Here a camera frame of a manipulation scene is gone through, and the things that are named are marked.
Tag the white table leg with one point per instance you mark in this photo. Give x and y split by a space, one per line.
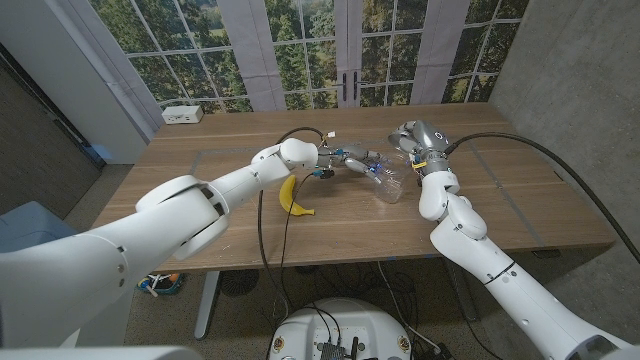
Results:
205 310

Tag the white robot torso edge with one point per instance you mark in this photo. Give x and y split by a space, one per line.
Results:
100 354

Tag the white power outlet box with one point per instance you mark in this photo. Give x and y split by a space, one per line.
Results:
182 115

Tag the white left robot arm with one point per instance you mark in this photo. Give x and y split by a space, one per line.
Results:
100 270

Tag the blue grey storage bin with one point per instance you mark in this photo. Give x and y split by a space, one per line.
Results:
25 225

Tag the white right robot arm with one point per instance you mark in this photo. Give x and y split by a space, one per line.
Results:
500 280

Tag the clear plastic jar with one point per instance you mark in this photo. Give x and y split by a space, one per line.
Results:
392 190

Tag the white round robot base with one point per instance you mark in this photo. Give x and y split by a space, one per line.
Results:
340 325

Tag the yellow toy banana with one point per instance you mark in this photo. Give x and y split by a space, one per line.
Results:
286 200

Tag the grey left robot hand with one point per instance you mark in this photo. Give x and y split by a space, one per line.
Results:
352 155

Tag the grey table leg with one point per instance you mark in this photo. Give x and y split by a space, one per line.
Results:
465 300

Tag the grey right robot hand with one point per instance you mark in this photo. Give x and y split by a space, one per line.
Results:
430 145

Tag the black round floor fan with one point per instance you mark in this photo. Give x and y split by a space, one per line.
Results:
237 282

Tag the colourful sneaker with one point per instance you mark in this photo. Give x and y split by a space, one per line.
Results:
161 284

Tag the printed window backdrop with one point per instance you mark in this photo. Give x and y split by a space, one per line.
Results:
300 50

